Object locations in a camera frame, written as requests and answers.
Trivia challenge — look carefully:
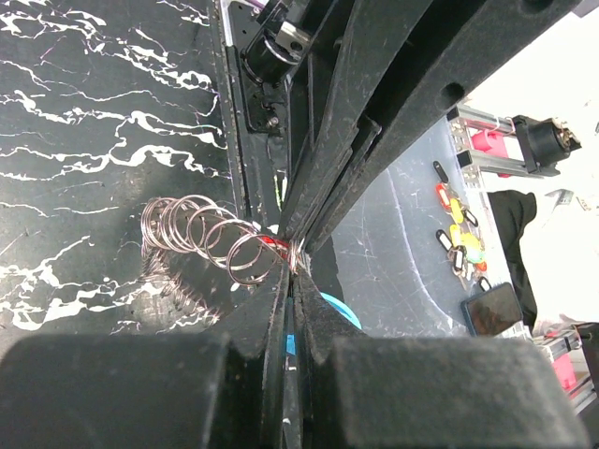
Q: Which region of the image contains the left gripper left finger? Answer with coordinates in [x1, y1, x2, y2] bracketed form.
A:
[1, 262, 290, 448]

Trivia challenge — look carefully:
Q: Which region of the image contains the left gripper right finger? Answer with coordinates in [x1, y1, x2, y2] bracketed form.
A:
[294, 270, 592, 448]

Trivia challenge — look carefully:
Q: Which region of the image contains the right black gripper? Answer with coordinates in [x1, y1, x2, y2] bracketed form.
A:
[224, 1, 578, 253]

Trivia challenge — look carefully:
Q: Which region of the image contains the red tag key bunch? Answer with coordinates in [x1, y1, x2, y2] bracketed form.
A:
[260, 236, 289, 252]

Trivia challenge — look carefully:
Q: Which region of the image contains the black smartphone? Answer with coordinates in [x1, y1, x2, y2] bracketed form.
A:
[460, 282, 523, 337]

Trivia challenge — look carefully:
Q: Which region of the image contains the pile of coloured key tags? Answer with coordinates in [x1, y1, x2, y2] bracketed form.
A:
[432, 161, 491, 292]

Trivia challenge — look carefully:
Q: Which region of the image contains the black cloth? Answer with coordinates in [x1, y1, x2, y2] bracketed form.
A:
[488, 190, 537, 331]

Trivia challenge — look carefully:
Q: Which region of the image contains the aluminium frame with black motor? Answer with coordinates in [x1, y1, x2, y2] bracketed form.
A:
[446, 105, 582, 181]

